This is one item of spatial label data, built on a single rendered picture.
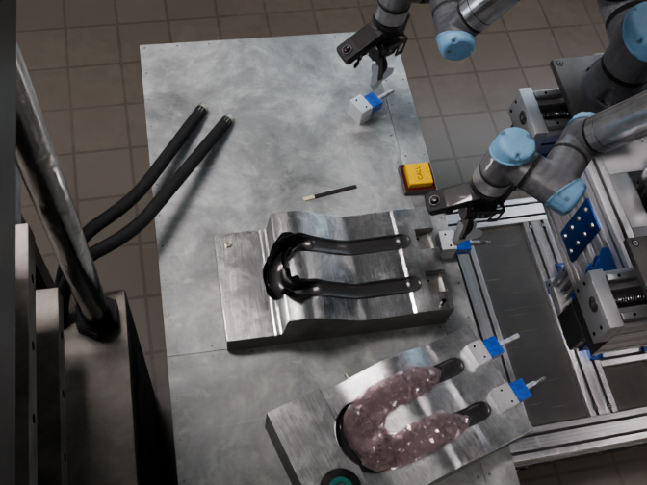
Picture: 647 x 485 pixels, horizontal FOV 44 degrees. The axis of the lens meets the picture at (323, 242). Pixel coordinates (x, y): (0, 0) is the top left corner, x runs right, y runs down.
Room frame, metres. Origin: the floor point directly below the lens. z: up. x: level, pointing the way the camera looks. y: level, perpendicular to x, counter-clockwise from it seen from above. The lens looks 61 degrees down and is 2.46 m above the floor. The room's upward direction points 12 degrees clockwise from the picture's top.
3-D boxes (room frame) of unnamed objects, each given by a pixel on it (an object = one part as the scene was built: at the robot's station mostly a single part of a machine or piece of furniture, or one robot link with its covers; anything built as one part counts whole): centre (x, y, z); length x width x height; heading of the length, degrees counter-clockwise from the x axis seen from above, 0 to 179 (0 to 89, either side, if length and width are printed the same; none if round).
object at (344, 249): (0.79, -0.05, 0.92); 0.35 x 0.16 x 0.09; 111
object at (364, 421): (0.50, -0.24, 0.90); 0.26 x 0.18 x 0.08; 128
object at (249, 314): (0.80, -0.03, 0.87); 0.50 x 0.26 x 0.14; 111
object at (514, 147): (0.93, -0.31, 1.24); 0.09 x 0.08 x 0.11; 67
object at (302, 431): (0.49, -0.24, 0.86); 0.50 x 0.26 x 0.11; 128
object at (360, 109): (1.33, -0.05, 0.83); 0.13 x 0.05 x 0.05; 139
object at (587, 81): (1.34, -0.59, 1.09); 0.15 x 0.15 x 0.10
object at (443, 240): (0.96, -0.33, 0.83); 0.13 x 0.05 x 0.05; 108
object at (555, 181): (0.91, -0.41, 1.23); 0.11 x 0.11 x 0.08; 67
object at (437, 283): (0.82, -0.27, 0.87); 0.05 x 0.05 x 0.04; 21
